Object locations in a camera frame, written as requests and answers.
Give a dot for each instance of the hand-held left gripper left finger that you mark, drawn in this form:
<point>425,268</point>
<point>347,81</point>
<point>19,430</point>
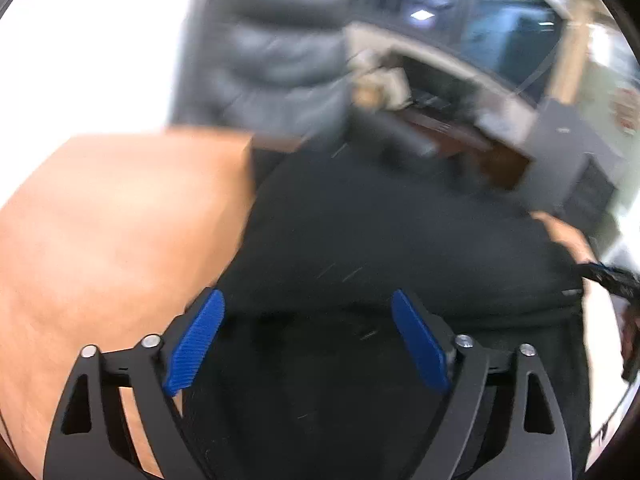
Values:
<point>196,340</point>

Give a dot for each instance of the black monitor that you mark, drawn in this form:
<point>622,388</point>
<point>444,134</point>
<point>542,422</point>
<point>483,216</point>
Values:
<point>435,87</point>

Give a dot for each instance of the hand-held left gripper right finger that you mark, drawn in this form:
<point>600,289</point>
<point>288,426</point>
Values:
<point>420,340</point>

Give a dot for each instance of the grey leather armchair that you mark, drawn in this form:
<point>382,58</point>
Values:
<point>260,55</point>

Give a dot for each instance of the grey metal cabinet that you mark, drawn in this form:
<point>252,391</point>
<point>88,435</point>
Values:
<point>565,160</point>

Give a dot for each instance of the large dark window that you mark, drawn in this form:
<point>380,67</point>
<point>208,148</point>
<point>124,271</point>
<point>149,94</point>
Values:
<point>475,15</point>

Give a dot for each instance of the dark wooden cabinet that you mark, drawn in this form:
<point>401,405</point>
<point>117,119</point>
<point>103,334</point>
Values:
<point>465,145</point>

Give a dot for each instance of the black garment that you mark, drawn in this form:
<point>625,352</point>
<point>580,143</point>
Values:
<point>370,240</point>

